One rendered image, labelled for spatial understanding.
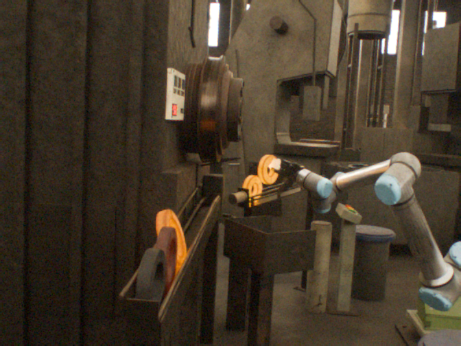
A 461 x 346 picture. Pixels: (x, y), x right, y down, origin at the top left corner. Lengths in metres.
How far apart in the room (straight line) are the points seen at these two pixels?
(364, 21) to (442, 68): 5.44
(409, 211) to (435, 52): 3.78
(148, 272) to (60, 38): 1.05
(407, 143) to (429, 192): 1.52
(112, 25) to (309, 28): 3.25
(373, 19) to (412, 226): 8.97
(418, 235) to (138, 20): 1.40
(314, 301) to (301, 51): 2.63
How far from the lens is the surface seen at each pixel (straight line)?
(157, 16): 1.88
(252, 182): 2.76
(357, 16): 11.10
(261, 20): 5.08
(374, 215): 4.41
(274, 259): 1.66
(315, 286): 3.01
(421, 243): 2.31
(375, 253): 3.31
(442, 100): 5.73
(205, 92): 2.08
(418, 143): 6.03
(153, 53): 1.86
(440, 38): 5.82
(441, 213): 4.71
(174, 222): 1.66
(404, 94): 11.11
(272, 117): 4.94
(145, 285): 1.19
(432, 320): 2.72
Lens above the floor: 1.06
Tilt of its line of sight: 6 degrees down
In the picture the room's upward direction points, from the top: 3 degrees clockwise
